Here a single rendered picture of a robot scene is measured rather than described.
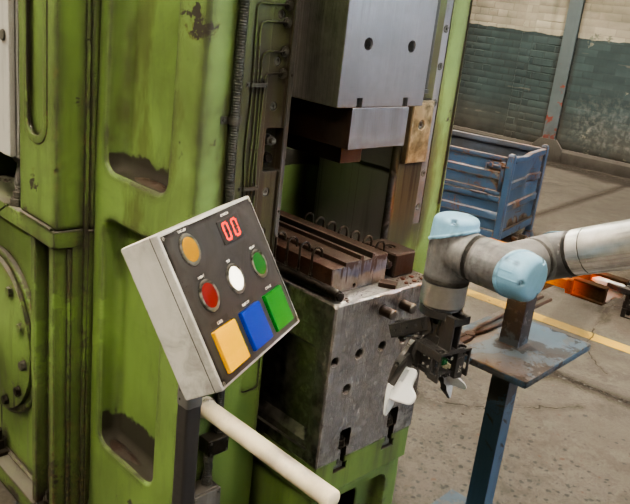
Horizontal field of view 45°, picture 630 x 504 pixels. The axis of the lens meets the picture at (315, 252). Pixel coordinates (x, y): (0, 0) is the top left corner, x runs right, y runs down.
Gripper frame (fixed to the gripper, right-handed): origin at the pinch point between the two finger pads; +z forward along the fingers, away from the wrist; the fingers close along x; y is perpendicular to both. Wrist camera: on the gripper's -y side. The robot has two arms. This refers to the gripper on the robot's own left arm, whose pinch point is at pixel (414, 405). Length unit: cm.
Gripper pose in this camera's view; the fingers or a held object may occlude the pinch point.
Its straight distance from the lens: 138.3
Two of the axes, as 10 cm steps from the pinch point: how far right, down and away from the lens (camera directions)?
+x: 8.2, -1.0, 5.7
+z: -1.1, 9.4, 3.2
